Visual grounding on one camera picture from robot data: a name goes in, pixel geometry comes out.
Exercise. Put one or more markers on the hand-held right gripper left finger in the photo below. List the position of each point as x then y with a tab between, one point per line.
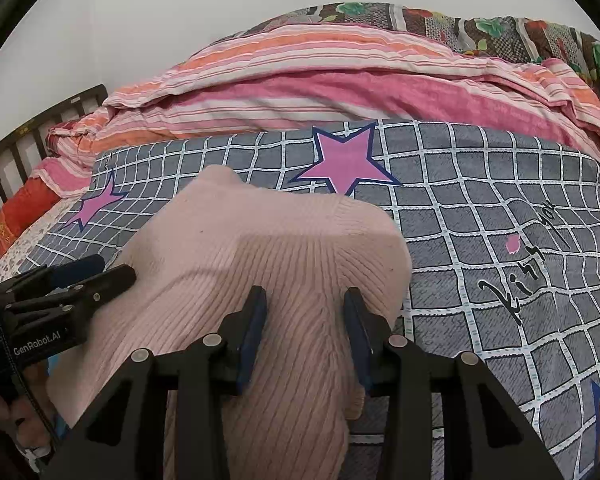
250	340

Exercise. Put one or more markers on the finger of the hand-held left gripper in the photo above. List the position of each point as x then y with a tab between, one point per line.
110	280
80	265

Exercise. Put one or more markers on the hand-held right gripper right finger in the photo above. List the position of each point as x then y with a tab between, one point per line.
357	340

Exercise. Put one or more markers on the pink knitted sweater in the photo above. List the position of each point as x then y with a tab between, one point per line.
280	250

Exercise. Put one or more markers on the person's left hand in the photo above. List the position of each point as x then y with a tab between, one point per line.
15	415

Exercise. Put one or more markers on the white floral bedsheet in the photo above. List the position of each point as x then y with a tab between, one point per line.
35	240

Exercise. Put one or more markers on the red pillow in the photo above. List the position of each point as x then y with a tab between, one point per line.
20	210

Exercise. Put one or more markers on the dark wooden headboard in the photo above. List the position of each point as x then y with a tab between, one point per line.
10	155

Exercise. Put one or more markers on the grey checked blanket with stars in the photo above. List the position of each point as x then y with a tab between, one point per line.
480	210

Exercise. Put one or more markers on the pink orange striped quilt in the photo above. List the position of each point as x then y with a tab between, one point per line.
305	95

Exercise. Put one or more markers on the brown floral patterned blanket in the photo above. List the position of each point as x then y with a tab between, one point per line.
505	30

